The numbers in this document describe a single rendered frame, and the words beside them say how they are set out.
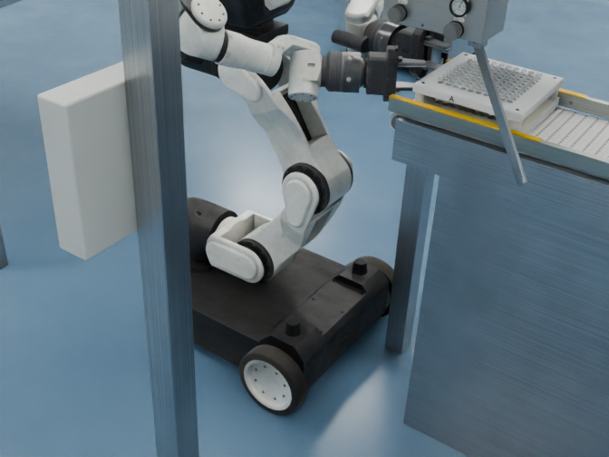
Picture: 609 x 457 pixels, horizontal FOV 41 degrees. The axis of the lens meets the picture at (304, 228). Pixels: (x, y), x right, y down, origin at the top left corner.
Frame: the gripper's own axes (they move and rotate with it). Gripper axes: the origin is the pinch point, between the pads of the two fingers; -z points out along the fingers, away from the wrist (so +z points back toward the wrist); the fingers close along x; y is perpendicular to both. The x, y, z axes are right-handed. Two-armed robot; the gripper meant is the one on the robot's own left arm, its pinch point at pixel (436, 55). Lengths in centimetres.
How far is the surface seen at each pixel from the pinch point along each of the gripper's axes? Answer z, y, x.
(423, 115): -10.9, 19.1, 5.2
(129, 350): 63, 49, 97
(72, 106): -6, 99, -20
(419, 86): -7.8, 17.4, 0.1
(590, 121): -35.3, -9.1, 7.3
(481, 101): -21.5, 14.5, -0.1
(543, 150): -37.0, 15.4, 5.0
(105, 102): -5, 93, -18
